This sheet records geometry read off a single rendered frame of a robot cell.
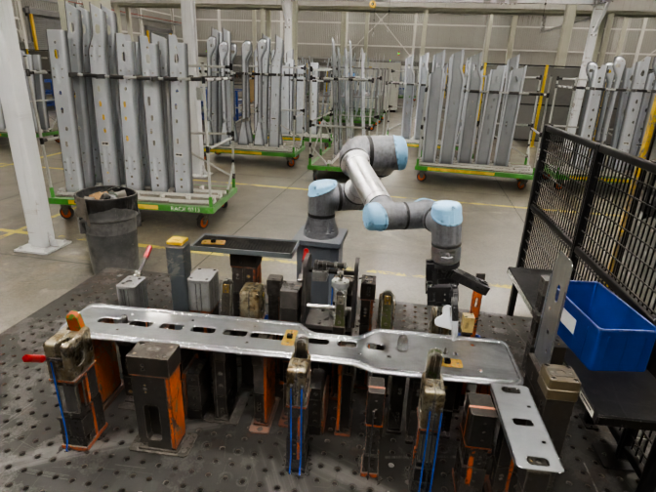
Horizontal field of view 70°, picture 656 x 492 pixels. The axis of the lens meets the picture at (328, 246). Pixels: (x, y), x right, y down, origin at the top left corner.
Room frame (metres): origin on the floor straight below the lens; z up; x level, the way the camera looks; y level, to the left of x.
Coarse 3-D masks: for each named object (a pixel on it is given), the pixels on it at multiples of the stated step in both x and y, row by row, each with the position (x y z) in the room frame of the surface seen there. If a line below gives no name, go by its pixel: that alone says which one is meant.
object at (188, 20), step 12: (192, 0) 7.67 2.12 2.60; (192, 12) 7.64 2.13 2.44; (192, 24) 7.62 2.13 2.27; (192, 36) 7.60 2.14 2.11; (192, 48) 7.59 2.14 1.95; (192, 60) 7.59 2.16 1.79; (192, 72) 7.59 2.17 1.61; (192, 84) 7.59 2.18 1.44; (192, 96) 7.60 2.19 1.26; (192, 108) 7.60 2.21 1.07; (192, 120) 7.60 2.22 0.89; (192, 144) 7.61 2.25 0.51; (192, 156) 7.61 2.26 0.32; (192, 168) 7.61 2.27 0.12; (204, 168) 7.65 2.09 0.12
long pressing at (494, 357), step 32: (96, 320) 1.28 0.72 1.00; (160, 320) 1.30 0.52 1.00; (224, 320) 1.31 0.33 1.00; (256, 320) 1.32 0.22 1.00; (256, 352) 1.15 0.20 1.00; (288, 352) 1.15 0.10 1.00; (320, 352) 1.16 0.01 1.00; (352, 352) 1.16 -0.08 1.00; (384, 352) 1.17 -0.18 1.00; (416, 352) 1.17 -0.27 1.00; (448, 352) 1.18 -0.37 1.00; (480, 352) 1.19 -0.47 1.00; (480, 384) 1.05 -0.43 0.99; (512, 384) 1.05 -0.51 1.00
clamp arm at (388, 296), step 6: (384, 294) 1.35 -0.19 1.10; (390, 294) 1.35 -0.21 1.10; (384, 300) 1.35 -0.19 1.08; (390, 300) 1.35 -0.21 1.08; (384, 306) 1.34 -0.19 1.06; (390, 306) 1.34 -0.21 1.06; (384, 312) 1.34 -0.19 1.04; (390, 312) 1.34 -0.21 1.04; (384, 318) 1.33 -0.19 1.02; (390, 318) 1.33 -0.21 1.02; (384, 324) 1.33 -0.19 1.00; (390, 324) 1.33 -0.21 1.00
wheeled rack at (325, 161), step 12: (372, 84) 7.38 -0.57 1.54; (372, 96) 7.38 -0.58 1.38; (312, 120) 7.63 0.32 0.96; (324, 120) 8.47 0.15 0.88; (312, 156) 7.50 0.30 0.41; (324, 156) 8.27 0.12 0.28; (336, 156) 8.12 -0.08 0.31; (312, 168) 7.48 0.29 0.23; (324, 168) 7.45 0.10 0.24; (336, 168) 7.42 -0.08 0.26
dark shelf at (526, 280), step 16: (512, 272) 1.72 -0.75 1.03; (528, 272) 1.73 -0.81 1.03; (544, 272) 1.74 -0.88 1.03; (528, 288) 1.58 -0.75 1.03; (528, 304) 1.48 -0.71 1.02; (576, 368) 1.08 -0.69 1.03; (592, 384) 1.02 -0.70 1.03; (608, 384) 1.02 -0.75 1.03; (624, 384) 1.02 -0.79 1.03; (640, 384) 1.02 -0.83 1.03; (592, 400) 0.95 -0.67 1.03; (608, 400) 0.95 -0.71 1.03; (624, 400) 0.95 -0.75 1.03; (640, 400) 0.96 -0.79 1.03; (592, 416) 0.92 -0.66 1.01; (608, 416) 0.90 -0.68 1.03; (624, 416) 0.90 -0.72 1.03; (640, 416) 0.90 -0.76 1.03
